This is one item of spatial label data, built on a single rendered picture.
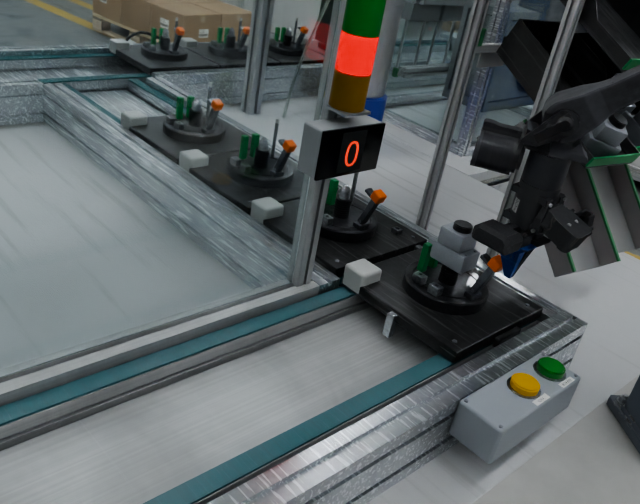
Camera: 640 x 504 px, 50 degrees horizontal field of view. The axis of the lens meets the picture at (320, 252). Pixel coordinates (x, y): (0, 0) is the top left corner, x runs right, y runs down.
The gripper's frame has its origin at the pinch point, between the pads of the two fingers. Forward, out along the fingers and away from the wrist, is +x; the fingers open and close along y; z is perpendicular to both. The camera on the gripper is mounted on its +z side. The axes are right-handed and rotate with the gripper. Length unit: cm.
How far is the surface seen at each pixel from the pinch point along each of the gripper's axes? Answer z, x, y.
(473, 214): -40, 23, 54
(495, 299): -3.7, 11.7, 6.1
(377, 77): -83, 2, 58
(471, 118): -68, 11, 85
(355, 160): -18.9, -10.3, -18.0
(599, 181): -9.8, -0.6, 45.2
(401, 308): -9.7, 11.7, -10.9
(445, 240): -10.9, 2.2, -2.3
